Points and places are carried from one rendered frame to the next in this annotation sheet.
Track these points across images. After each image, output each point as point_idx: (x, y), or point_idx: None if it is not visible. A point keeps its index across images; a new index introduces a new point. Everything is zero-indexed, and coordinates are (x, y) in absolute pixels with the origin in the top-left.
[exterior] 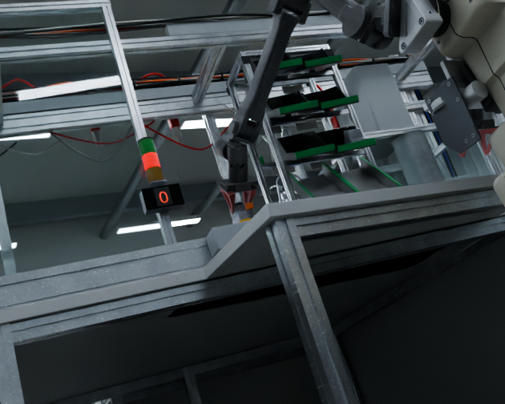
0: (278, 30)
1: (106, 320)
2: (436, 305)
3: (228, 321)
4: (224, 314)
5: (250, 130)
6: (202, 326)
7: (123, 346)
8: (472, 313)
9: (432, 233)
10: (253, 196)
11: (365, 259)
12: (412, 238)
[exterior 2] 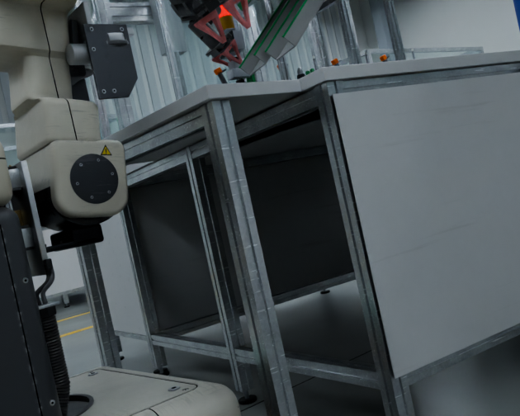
0: None
1: (135, 182)
2: (503, 111)
3: None
4: (290, 134)
5: (182, 11)
6: (306, 133)
7: (274, 145)
8: (466, 150)
9: (255, 117)
10: (228, 56)
11: None
12: (242, 124)
